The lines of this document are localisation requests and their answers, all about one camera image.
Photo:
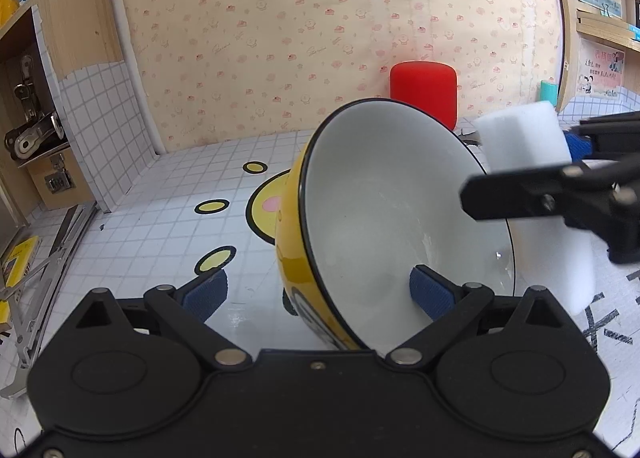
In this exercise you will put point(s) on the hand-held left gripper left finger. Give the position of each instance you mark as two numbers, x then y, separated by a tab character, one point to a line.
207	293

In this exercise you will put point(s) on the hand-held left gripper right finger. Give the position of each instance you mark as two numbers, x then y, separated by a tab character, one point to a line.
430	293

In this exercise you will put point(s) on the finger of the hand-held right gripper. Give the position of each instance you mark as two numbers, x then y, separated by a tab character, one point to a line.
510	198
579	145

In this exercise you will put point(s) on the white sponge block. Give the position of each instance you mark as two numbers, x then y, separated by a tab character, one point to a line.
525	138

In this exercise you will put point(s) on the yellow bowl white inside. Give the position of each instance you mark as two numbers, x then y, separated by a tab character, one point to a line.
385	208

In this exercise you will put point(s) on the teal capped bottle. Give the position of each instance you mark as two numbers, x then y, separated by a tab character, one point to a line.
548	90

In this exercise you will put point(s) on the pink cartoon poster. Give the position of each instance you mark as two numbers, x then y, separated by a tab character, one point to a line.
600	70

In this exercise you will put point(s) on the red cylindrical speaker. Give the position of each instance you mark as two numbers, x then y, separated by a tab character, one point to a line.
425	88

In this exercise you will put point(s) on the metal folding stand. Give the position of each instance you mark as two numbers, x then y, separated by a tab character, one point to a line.
45	278

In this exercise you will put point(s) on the cardboard box with latch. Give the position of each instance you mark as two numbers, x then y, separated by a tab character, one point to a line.
60	180

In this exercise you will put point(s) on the yellow book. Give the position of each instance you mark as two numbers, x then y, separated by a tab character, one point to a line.
17	263

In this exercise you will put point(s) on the metal binder clips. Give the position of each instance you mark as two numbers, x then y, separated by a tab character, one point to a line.
30	138

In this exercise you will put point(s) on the wooden wall shelf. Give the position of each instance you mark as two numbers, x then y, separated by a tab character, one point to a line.
562	38

